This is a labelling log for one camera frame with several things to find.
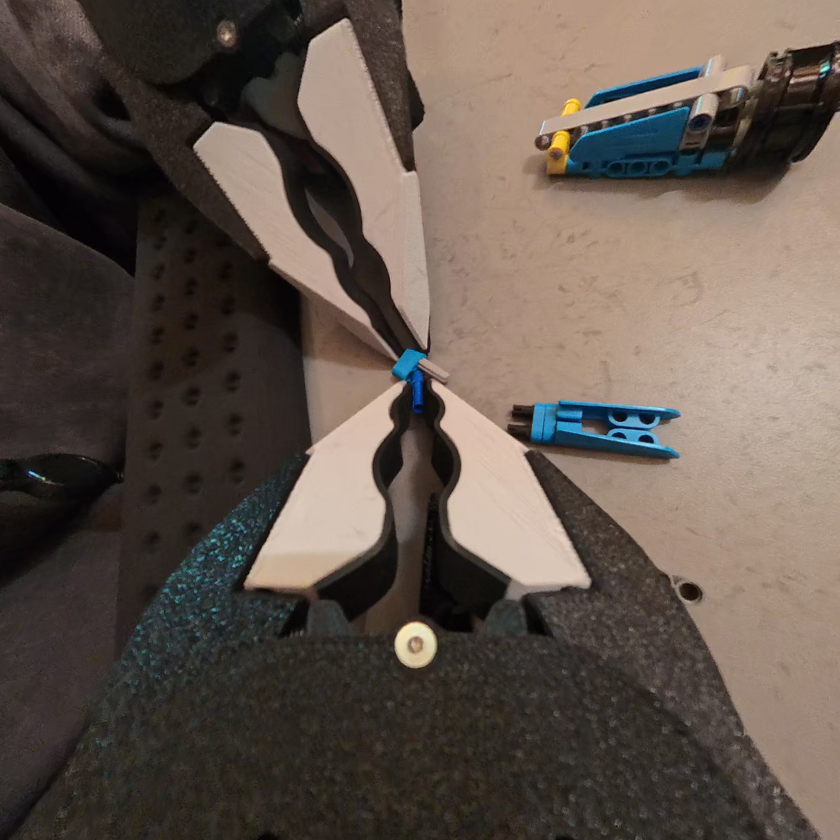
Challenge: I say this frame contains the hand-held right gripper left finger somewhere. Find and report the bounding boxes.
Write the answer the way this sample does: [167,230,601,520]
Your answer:
[244,381,409,596]

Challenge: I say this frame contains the grey desk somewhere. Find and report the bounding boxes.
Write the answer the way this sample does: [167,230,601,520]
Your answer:
[298,0,840,834]

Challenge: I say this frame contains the blue panel brick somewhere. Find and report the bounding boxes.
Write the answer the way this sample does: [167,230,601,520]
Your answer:
[507,399,682,461]

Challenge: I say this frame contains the wheel and beam assembly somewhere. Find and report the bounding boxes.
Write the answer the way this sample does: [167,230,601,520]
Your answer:
[534,40,840,180]

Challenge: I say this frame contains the person's dark clothing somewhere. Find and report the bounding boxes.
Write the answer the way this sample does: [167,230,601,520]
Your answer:
[0,200,140,840]

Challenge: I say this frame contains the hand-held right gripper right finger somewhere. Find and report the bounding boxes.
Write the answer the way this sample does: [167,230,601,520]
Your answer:
[428,381,592,595]

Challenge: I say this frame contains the black round knob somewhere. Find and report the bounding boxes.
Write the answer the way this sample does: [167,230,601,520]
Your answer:
[0,453,126,501]

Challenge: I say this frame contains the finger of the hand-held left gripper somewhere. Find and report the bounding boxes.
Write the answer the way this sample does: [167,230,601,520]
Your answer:
[193,121,403,362]
[297,18,433,353]

